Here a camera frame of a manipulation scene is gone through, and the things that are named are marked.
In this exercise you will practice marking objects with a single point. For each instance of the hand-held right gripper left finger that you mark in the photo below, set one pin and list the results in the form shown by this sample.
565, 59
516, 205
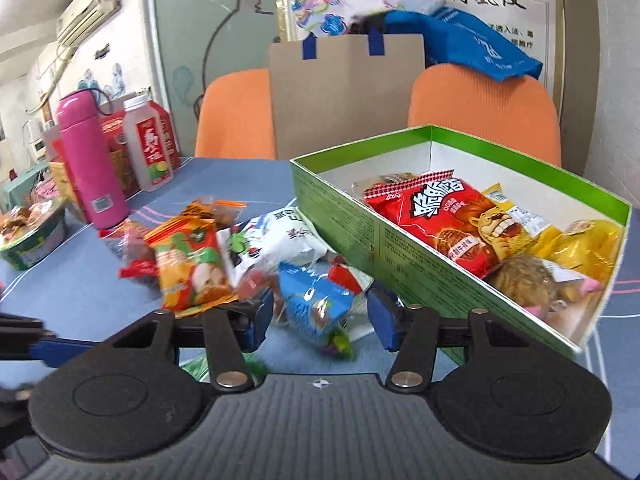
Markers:
260, 320

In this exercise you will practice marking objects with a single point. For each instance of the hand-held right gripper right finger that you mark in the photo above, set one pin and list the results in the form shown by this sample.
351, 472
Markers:
382, 317

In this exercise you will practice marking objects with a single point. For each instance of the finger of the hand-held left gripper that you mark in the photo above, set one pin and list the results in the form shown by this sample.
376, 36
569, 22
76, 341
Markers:
67, 349

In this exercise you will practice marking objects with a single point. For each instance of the blue snack packet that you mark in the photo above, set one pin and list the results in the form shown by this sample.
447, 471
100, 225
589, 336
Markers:
310, 305

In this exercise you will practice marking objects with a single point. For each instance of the green cardboard box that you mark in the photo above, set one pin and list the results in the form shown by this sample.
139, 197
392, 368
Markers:
400, 255

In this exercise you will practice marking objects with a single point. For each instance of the large red snack packet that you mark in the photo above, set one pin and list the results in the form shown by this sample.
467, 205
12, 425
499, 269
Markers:
440, 220

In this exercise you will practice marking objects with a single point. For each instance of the clear twist snack packet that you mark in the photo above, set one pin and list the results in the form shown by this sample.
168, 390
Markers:
385, 182

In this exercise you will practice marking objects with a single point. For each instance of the pink-edged seed packet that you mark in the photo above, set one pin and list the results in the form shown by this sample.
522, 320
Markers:
525, 275

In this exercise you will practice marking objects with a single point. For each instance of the large yellow snack packet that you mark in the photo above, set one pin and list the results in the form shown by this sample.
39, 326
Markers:
525, 225

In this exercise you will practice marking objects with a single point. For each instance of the clear yellow cake packet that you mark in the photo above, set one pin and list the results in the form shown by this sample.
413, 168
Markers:
580, 250

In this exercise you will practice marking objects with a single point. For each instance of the small red white packet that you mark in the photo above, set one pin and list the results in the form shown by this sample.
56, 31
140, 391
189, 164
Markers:
345, 277

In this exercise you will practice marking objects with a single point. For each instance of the blue tablecloth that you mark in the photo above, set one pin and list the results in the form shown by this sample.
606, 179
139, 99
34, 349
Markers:
75, 290

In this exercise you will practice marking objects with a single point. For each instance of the white green cartoon packet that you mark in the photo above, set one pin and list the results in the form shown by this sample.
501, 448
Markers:
235, 250

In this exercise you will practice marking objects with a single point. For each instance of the small green snack packet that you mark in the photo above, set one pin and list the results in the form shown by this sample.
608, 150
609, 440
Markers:
197, 367

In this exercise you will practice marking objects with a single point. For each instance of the orange printed snack packet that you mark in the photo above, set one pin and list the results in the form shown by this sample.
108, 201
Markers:
192, 265

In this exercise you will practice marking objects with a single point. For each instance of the white snack packet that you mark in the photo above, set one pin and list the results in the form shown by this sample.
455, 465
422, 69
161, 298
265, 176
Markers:
290, 237

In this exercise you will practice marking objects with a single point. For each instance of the dark red date packet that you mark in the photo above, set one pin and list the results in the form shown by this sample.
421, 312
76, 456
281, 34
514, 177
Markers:
137, 260

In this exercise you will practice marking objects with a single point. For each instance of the clear orange-edged snack packet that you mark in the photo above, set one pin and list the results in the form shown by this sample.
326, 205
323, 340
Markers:
220, 210

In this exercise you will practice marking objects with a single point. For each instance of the instant noodle bowl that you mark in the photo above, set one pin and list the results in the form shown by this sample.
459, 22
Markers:
30, 235

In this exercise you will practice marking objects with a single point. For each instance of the yellow printed box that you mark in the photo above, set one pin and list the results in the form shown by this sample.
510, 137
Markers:
65, 185

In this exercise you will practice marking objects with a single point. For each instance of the pink thermos bottle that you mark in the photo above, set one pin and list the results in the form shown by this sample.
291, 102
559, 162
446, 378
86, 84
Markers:
90, 160

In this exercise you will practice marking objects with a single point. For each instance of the white juice bottle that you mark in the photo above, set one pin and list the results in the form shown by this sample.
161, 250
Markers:
147, 150

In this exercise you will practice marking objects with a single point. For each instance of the orange chair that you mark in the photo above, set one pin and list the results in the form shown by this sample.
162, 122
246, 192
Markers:
235, 115
485, 105

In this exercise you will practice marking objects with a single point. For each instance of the red carton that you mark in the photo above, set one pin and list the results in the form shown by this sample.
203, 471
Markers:
112, 132

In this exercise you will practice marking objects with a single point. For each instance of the brown paper bag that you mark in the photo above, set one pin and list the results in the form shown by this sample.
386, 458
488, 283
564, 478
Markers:
345, 95

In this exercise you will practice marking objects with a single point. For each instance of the blue plastic bag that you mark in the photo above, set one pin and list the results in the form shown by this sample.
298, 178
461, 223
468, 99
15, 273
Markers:
470, 42

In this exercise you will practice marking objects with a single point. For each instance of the frosted glass partition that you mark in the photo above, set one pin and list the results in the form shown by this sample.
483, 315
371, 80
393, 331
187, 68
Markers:
200, 15

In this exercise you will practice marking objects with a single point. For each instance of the white air conditioner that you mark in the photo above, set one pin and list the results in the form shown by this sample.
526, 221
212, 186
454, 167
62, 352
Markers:
90, 7

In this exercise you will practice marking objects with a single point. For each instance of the blue flower wall sticker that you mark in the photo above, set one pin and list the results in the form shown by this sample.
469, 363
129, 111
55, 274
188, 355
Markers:
97, 85

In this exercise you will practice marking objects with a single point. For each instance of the framed wall poster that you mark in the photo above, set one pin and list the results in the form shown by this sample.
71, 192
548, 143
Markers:
540, 15

